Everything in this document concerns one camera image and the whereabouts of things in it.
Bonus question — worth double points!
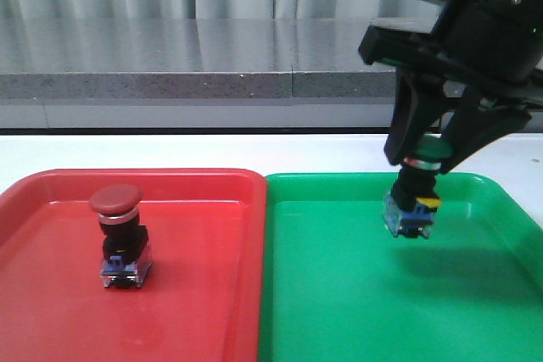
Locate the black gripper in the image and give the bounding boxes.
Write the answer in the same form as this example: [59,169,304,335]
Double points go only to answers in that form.
[359,0,542,175]

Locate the green mushroom push button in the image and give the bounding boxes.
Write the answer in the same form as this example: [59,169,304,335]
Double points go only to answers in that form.
[383,134,452,239]

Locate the red mushroom push button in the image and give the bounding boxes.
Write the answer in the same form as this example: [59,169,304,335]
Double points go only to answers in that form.
[89,184,152,288]

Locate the green plastic tray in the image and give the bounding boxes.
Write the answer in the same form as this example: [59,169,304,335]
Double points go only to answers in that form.
[258,173,542,361]

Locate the red plastic tray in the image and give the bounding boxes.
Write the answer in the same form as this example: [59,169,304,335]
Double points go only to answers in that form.
[1,169,266,361]

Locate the grey stone counter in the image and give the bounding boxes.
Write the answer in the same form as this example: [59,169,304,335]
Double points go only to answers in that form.
[0,15,543,135]

